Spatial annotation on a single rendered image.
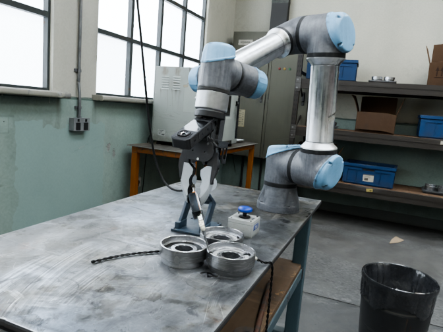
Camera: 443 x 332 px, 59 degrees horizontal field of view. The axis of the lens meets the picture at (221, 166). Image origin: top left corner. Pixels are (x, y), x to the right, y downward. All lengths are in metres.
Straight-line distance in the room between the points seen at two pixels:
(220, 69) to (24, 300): 0.58
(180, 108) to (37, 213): 1.34
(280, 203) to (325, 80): 0.43
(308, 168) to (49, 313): 0.85
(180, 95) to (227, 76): 2.36
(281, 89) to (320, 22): 3.47
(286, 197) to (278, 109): 3.40
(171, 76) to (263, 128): 1.79
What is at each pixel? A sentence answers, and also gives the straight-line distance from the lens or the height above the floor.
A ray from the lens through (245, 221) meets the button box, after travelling 1.05.
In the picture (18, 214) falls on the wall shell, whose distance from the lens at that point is 2.63.
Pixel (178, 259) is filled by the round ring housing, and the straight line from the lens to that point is 0.83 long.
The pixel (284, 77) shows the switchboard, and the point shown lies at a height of 1.53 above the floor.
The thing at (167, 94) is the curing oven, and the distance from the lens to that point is 3.29.
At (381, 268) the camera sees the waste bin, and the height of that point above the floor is 0.40.
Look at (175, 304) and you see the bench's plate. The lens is 0.71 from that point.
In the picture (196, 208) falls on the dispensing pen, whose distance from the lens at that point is 0.86.
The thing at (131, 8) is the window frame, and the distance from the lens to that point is 3.43.
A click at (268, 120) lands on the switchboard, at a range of 4.72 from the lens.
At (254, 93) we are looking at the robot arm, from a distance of 0.98.
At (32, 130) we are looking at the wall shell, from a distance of 2.60.
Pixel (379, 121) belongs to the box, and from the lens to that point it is 4.24.
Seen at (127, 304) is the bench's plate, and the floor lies 0.80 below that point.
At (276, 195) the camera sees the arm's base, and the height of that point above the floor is 0.86.
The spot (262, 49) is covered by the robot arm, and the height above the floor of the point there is 1.31.
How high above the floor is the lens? 1.14
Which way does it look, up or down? 9 degrees down
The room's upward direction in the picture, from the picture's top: 5 degrees clockwise
